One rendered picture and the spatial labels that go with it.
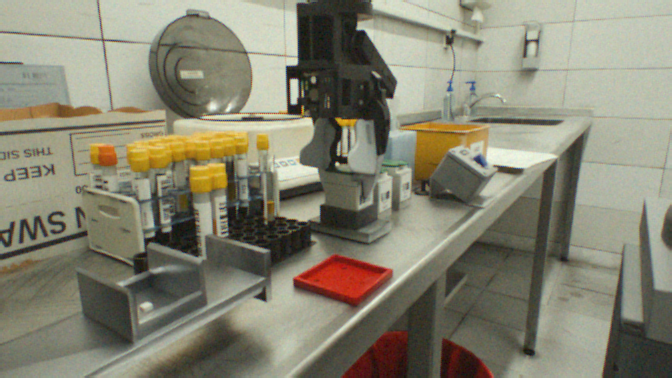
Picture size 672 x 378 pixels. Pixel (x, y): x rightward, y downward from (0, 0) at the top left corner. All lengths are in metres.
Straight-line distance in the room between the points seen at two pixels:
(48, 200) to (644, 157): 2.72
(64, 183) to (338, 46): 0.32
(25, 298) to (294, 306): 0.23
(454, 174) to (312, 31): 0.33
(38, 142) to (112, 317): 0.28
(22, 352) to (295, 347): 0.16
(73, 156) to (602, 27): 2.66
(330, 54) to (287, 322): 0.27
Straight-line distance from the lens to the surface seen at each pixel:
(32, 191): 0.53
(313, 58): 0.45
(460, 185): 0.67
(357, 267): 0.43
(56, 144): 0.53
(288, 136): 0.73
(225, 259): 0.35
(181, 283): 0.30
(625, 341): 0.43
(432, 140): 0.80
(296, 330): 0.34
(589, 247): 2.99
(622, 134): 2.84
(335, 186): 0.50
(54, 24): 0.92
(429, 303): 0.61
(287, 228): 0.47
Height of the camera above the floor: 1.05
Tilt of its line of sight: 14 degrees down
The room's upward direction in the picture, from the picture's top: straight up
